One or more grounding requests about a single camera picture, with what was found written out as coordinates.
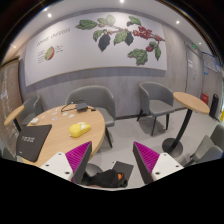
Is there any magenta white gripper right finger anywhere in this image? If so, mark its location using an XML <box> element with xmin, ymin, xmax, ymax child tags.
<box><xmin>133</xmin><ymin>142</ymin><xmax>183</xmax><ymax>184</ymax></box>

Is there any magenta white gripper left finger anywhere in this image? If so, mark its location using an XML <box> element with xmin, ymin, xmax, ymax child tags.
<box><xmin>41</xmin><ymin>141</ymin><xmax>92</xmax><ymax>184</ymax></box>

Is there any yellow computer mouse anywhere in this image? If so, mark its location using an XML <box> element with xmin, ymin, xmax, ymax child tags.
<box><xmin>69</xmin><ymin>122</ymin><xmax>91</xmax><ymax>138</ymax></box>

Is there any black mouse pad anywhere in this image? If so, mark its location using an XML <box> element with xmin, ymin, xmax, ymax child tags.
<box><xmin>16</xmin><ymin>125</ymin><xmax>52</xmax><ymax>162</ymax></box>

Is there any black bag on floor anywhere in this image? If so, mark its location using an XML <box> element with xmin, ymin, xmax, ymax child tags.
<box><xmin>82</xmin><ymin>161</ymin><xmax>134</xmax><ymax>188</ymax></box>

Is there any white packet on table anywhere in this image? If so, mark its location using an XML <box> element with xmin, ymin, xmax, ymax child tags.
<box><xmin>30</xmin><ymin>118</ymin><xmax>39</xmax><ymax>125</ymax></box>

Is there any black power adapter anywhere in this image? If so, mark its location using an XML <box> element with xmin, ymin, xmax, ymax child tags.
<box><xmin>76</xmin><ymin>103</ymin><xmax>88</xmax><ymax>112</ymax></box>

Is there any grey armchair far right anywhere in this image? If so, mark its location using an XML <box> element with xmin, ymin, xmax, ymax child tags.
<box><xmin>186</xmin><ymin>124</ymin><xmax>224</xmax><ymax>167</ymax></box>

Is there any grey armchair left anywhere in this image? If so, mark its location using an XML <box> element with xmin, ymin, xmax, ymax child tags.
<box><xmin>20</xmin><ymin>95</ymin><xmax>43</xmax><ymax>126</ymax></box>

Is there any grey armchair centre right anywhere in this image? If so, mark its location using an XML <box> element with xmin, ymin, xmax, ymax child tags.
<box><xmin>137</xmin><ymin>82</ymin><xmax>175</xmax><ymax>128</ymax></box>

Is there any tall round wooden side table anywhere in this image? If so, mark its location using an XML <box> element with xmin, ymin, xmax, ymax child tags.
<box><xmin>162</xmin><ymin>92</ymin><xmax>210</xmax><ymax>158</ymax></box>

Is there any grey armchair behind table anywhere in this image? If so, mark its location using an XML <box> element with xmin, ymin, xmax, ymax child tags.
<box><xmin>65</xmin><ymin>85</ymin><xmax>116</xmax><ymax>145</ymax></box>

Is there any small wooden table left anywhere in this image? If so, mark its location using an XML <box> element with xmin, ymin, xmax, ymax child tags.
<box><xmin>4</xmin><ymin>105</ymin><xmax>24</xmax><ymax>131</ymax></box>

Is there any red fire extinguisher box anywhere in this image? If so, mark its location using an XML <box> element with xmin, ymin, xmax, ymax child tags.
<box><xmin>201</xmin><ymin>93</ymin><xmax>208</xmax><ymax>104</ymax></box>

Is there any grey door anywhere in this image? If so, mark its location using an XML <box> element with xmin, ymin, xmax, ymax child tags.
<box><xmin>185</xmin><ymin>46</ymin><xmax>202</xmax><ymax>97</ymax></box>

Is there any black bin by wall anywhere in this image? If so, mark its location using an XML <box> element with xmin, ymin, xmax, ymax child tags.
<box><xmin>209</xmin><ymin>94</ymin><xmax>219</xmax><ymax>118</ymax></box>

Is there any coffee plant wall mural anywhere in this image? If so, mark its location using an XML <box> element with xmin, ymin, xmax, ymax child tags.
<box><xmin>24</xmin><ymin>12</ymin><xmax>167</xmax><ymax>86</ymax></box>

